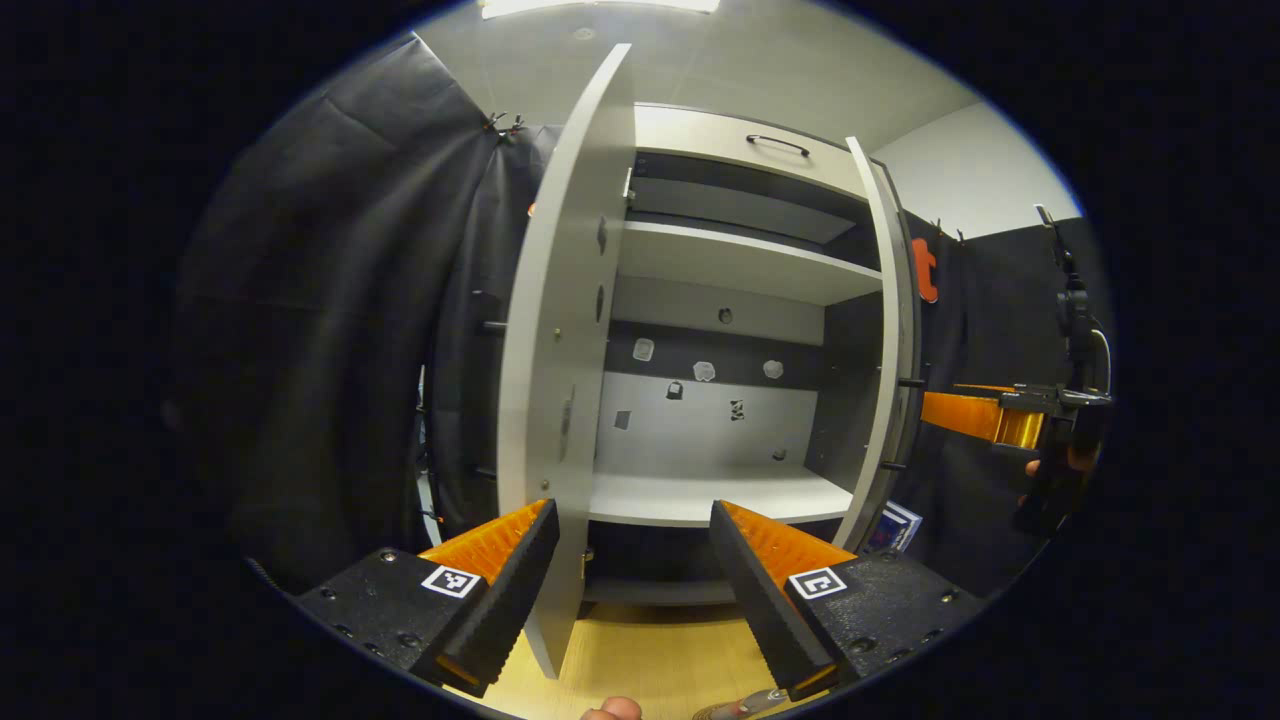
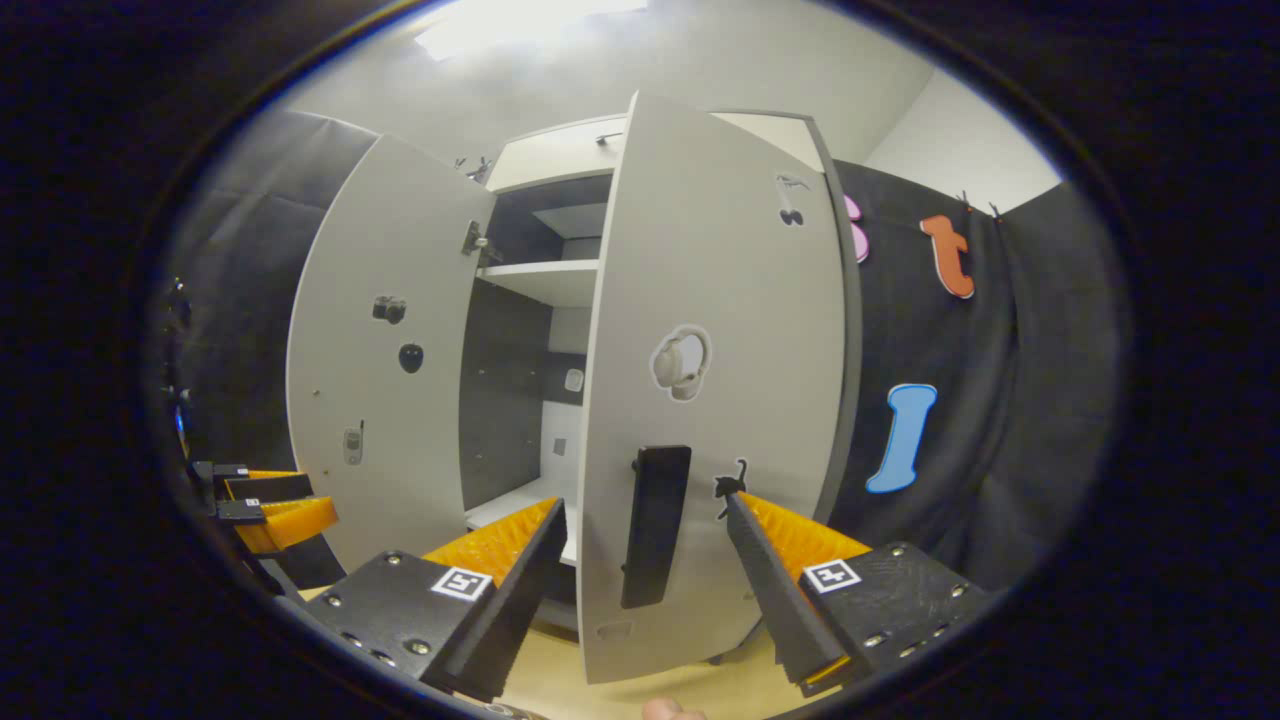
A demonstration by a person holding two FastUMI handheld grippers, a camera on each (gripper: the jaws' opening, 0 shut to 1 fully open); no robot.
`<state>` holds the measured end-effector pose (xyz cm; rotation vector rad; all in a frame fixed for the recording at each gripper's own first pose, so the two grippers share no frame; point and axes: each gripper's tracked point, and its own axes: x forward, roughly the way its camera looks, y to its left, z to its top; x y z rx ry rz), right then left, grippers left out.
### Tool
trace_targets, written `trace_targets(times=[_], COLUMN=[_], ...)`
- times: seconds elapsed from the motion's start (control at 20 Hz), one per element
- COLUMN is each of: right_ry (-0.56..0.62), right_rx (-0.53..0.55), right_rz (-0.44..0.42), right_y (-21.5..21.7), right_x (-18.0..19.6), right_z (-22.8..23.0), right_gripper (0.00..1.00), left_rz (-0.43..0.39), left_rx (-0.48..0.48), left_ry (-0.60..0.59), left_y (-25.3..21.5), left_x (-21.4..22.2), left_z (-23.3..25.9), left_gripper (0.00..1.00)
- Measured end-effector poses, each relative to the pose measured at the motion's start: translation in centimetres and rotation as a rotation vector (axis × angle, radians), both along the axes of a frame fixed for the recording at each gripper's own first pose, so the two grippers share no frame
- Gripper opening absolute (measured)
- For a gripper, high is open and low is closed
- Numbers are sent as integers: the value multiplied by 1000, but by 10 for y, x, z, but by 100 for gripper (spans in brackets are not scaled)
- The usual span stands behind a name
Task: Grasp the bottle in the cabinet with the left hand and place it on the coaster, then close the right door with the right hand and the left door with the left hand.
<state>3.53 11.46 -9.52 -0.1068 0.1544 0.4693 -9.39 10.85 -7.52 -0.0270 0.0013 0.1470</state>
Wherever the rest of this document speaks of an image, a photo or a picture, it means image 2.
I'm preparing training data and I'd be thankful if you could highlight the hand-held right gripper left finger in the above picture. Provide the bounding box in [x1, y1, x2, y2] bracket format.
[300, 497, 569, 703]

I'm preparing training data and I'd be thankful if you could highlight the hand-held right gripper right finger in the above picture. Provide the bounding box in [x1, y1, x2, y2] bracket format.
[724, 490, 991, 699]

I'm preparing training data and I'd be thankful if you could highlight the white cabinet door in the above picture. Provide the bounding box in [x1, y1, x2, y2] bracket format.
[578, 90, 851, 686]
[286, 133, 498, 573]

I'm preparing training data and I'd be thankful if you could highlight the grey white cabinet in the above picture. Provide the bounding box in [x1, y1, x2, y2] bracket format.
[458, 108, 866, 666]

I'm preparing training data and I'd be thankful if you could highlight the dark equipment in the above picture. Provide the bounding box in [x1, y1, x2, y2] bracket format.
[160, 275, 201, 461]

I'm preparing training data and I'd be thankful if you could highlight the black backdrop cloth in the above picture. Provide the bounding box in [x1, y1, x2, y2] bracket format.
[150, 108, 381, 591]
[825, 160, 1131, 601]

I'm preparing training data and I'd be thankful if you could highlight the black door handle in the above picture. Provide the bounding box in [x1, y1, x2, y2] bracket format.
[620, 445, 693, 609]

